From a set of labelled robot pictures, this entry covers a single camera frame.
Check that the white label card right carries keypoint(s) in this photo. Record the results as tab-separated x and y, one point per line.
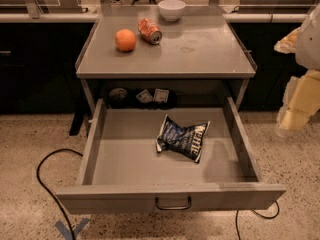
161	95

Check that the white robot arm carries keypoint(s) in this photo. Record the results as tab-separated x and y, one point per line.
308	47

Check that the white bowl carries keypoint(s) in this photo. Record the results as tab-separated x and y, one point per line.
171	10

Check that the grey open drawer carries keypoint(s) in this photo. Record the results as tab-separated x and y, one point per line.
121	171

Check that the black drawer handle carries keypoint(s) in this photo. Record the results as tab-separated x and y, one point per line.
173	205

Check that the orange fruit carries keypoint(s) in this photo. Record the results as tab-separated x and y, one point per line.
125	40

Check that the white label card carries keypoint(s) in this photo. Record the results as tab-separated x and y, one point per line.
144	97
161	95

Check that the dark round object under counter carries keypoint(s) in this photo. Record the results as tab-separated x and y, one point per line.
117	96

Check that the white label card left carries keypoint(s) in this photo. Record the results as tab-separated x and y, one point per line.
144	97

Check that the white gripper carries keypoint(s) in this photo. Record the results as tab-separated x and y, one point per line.
309	44

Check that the blue tape floor mark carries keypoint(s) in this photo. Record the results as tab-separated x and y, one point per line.
70	232

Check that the red soda can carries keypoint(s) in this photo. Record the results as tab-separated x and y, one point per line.
150	31

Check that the blue chip bag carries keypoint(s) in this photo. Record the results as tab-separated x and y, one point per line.
187	141

